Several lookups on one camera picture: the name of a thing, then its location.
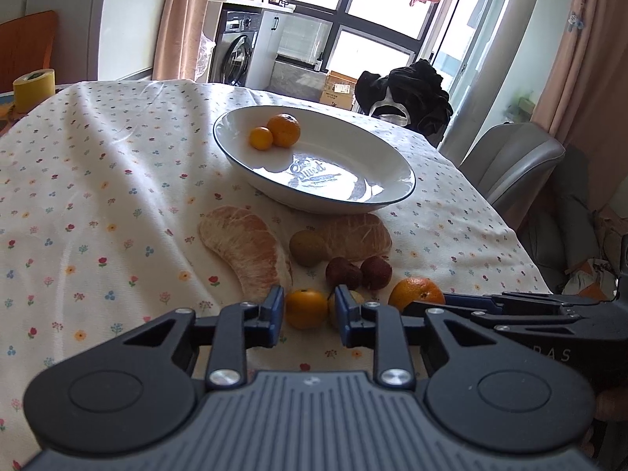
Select clear plastic hanger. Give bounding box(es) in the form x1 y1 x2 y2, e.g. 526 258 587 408
371 93 413 128

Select white plate with blue rim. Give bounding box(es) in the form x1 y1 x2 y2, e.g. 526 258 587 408
213 105 417 215

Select white and orange bag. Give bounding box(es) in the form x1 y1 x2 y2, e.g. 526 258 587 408
564 257 619 300

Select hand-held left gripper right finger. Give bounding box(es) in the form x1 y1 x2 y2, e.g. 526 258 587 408
334 285 507 392

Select short peeled pomelo segment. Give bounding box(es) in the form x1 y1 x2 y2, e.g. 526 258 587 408
321 213 393 262

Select small yellow fruit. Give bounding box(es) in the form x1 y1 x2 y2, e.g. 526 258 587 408
328 289 366 329

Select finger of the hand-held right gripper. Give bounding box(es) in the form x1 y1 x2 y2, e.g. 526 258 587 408
401 299 565 340
444 290 612 311

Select grey washing machine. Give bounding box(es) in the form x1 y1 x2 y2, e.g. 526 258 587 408
208 8 263 86

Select cardboard box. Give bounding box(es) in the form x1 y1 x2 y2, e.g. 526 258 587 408
321 71 361 111

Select grey chair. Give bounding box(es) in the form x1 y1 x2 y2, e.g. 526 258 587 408
460 122 566 229

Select clear plastic bag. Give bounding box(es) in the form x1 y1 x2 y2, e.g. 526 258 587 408
196 32 217 84

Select small red fruit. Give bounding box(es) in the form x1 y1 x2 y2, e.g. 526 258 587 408
360 256 393 290
325 257 363 290

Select large peeled pomelo segment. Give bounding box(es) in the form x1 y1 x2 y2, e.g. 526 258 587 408
197 206 294 303

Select small orange kumquat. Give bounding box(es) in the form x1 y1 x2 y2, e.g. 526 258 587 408
249 126 274 151
285 288 329 330

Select floral white tablecloth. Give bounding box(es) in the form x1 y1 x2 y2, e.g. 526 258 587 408
0 80 553 471

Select medium orange tangerine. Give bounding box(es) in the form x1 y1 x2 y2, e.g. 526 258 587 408
266 113 301 148

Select white refrigerator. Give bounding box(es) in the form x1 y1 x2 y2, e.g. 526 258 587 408
59 0 165 82

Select white cabinet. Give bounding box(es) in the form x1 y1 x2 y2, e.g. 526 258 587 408
245 10 291 90

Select orange wooden chair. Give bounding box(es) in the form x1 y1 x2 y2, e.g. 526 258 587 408
0 10 60 94

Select pink curtain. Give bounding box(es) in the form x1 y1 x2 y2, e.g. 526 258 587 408
530 0 628 217
152 0 219 83

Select large orange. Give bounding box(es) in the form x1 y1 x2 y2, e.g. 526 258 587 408
388 277 446 312

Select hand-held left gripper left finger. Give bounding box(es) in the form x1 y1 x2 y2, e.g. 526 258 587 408
110 285 286 391

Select black clothes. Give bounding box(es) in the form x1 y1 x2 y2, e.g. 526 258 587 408
354 59 455 137

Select person's right hand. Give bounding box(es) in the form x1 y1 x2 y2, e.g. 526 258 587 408
596 387 628 423

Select yellow tape roll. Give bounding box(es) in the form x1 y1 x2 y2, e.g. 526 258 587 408
13 69 56 111

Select green-brown kiwi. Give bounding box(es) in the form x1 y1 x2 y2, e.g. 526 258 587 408
289 229 329 268

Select black window frame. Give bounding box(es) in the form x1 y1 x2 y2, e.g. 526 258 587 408
287 0 459 67

